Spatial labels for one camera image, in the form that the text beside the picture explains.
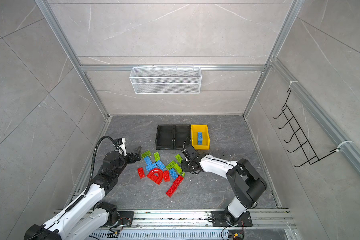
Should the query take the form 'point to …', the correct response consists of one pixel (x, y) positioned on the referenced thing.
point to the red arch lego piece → (158, 179)
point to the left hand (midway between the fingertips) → (132, 144)
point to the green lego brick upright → (157, 156)
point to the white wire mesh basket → (165, 80)
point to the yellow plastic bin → (206, 143)
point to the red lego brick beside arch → (167, 176)
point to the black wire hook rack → (304, 144)
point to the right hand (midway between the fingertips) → (184, 165)
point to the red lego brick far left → (141, 173)
